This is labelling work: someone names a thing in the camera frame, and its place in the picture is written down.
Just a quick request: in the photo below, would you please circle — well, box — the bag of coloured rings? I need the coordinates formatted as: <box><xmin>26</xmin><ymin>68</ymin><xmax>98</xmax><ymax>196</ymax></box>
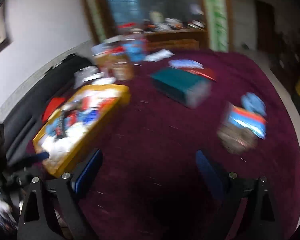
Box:
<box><xmin>226</xmin><ymin>104</ymin><xmax>267</xmax><ymax>139</ymax></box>

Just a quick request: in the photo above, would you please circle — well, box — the black sofa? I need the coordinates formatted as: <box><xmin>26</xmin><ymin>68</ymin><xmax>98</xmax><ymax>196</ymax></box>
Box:
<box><xmin>4</xmin><ymin>54</ymin><xmax>94</xmax><ymax>165</ymax></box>

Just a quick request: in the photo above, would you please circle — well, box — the gold cardboard tray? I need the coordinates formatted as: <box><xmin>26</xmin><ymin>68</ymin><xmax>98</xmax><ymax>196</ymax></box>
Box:
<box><xmin>32</xmin><ymin>85</ymin><xmax>130</xmax><ymax>178</ymax></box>

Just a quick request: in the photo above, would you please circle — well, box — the purple velvet tablecloth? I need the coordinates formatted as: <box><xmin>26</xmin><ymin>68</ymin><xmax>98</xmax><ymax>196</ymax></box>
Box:
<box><xmin>25</xmin><ymin>49</ymin><xmax>300</xmax><ymax>240</ymax></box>

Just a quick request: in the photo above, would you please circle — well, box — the red paper bag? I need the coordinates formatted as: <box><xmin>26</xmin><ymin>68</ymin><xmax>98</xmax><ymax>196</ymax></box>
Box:
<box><xmin>42</xmin><ymin>97</ymin><xmax>65</xmax><ymax>123</ymax></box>

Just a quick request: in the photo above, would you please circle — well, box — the light blue knitted cloth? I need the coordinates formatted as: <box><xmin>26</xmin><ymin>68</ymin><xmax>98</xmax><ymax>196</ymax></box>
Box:
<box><xmin>241</xmin><ymin>93</ymin><xmax>266</xmax><ymax>116</ymax></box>

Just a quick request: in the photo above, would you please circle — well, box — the clear plastic bag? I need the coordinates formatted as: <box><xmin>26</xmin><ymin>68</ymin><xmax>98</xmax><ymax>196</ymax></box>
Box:
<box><xmin>74</xmin><ymin>66</ymin><xmax>104</xmax><ymax>89</ymax></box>

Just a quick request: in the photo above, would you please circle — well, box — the teal tissue box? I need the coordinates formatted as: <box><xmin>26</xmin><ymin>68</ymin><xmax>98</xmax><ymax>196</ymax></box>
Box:
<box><xmin>150</xmin><ymin>67</ymin><xmax>212</xmax><ymax>109</ymax></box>

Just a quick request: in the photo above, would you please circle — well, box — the dark red packet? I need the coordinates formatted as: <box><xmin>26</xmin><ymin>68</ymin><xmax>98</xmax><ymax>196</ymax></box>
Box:
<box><xmin>183</xmin><ymin>68</ymin><xmax>216</xmax><ymax>82</ymax></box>

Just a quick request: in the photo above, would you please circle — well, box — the brown label snack jar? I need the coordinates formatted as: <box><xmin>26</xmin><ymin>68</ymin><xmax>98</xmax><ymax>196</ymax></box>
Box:
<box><xmin>93</xmin><ymin>46</ymin><xmax>134</xmax><ymax>81</ymax></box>

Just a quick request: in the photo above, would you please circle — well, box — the blue white flat packet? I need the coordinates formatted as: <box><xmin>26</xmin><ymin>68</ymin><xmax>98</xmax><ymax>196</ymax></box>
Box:
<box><xmin>168</xmin><ymin>59</ymin><xmax>204</xmax><ymax>69</ymax></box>

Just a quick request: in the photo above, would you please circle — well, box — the blue label plastic jar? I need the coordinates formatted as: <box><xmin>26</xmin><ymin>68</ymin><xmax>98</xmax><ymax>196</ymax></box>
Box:
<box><xmin>122</xmin><ymin>33</ymin><xmax>146</xmax><ymax>62</ymax></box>

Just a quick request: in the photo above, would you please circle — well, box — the white paper strip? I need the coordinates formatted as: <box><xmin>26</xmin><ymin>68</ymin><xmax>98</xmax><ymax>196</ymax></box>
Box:
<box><xmin>144</xmin><ymin>49</ymin><xmax>174</xmax><ymax>62</ymax></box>

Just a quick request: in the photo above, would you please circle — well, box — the wooden cabinet counter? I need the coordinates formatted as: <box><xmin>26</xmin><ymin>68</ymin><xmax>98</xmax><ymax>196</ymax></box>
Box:
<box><xmin>145</xmin><ymin>29</ymin><xmax>209</xmax><ymax>51</ymax></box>

